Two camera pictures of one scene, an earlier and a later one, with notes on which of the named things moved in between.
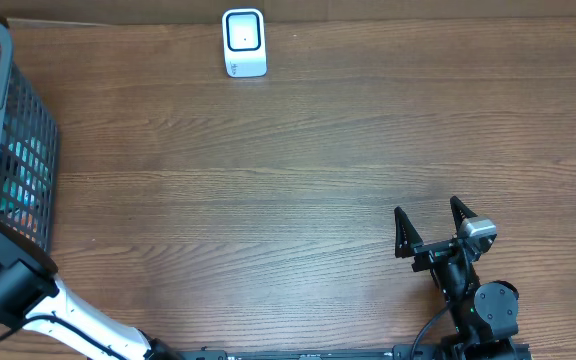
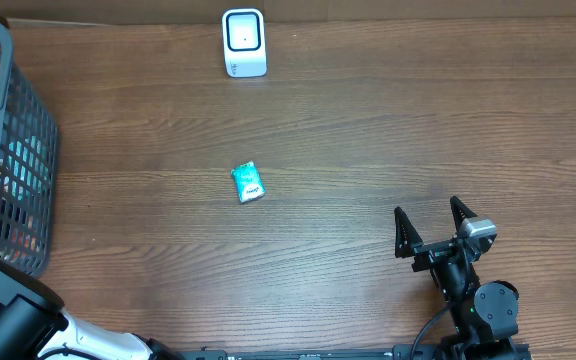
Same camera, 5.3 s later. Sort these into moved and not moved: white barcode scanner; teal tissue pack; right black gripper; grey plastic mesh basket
Moved: teal tissue pack
Not moved: right black gripper; white barcode scanner; grey plastic mesh basket
